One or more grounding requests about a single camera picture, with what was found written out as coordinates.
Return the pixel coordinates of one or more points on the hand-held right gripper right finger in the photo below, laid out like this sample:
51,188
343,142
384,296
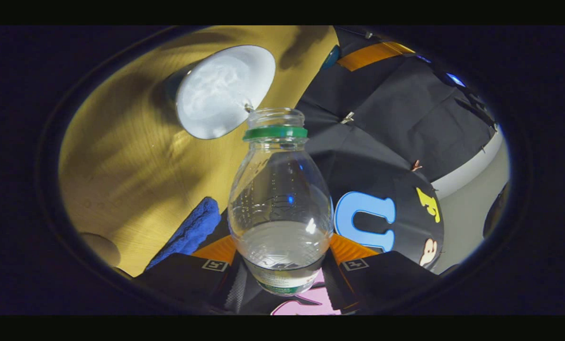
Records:
387,274

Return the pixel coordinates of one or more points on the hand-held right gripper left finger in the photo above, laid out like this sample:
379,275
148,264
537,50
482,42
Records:
183,277

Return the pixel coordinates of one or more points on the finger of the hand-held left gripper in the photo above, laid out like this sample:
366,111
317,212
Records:
372,54

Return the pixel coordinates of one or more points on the round brown coaster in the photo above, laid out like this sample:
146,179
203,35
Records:
101,248

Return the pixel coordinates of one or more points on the clear plastic water bottle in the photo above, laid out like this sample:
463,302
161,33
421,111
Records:
280,213

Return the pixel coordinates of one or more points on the blue teacup white inside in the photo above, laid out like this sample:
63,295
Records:
221,90

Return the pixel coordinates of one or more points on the blue towel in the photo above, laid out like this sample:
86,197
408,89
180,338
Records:
190,232

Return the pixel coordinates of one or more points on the silver metal clip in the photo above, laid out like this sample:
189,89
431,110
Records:
347,118

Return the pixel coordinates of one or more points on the red clip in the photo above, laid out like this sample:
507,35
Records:
416,166

